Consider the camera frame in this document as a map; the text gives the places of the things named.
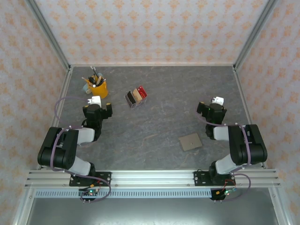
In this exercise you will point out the wooden stick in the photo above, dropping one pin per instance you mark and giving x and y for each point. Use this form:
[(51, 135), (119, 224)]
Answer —
[(100, 80)]

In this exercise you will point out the aluminium back rail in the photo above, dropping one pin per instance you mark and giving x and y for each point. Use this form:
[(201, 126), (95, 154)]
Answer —
[(152, 64)]

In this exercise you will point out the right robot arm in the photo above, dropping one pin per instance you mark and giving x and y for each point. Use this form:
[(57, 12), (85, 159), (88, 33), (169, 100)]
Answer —
[(246, 145)]

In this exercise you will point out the grey metal panel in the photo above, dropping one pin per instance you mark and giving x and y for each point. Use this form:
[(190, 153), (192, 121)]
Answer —
[(152, 213)]

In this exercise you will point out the yellow pencil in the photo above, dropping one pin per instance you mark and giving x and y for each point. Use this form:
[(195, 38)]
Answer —
[(84, 79)]

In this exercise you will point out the yellow pen cup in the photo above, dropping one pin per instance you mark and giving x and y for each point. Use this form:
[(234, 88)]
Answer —
[(99, 90)]

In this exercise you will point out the black pen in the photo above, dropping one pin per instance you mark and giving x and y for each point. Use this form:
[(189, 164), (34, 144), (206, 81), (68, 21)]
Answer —
[(93, 71)]

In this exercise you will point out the tan card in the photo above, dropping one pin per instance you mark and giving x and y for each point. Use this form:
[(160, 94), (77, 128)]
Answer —
[(137, 95)]

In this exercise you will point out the red card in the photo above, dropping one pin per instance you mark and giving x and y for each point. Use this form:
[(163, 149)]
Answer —
[(142, 91)]

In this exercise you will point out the aluminium frame post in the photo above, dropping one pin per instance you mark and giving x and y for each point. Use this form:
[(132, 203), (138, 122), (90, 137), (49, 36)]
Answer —
[(255, 30), (47, 30)]

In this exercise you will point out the taupe card holder wallet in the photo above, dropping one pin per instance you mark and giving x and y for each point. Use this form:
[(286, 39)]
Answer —
[(190, 142)]

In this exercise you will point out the light blue tape roll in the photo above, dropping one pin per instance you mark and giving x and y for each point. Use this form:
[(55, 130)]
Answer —
[(85, 89)]

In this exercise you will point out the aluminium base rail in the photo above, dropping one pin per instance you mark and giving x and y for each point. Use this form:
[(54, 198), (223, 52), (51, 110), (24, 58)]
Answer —
[(152, 178)]

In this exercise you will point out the aluminium side rail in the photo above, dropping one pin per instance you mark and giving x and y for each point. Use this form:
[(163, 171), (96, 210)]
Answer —
[(68, 77), (242, 93)]

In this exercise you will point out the black card with gold lines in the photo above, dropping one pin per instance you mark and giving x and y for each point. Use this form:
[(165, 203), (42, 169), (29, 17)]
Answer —
[(130, 98)]

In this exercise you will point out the clear acrylic card stand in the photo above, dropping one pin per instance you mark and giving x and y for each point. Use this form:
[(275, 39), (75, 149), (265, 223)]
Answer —
[(138, 104)]

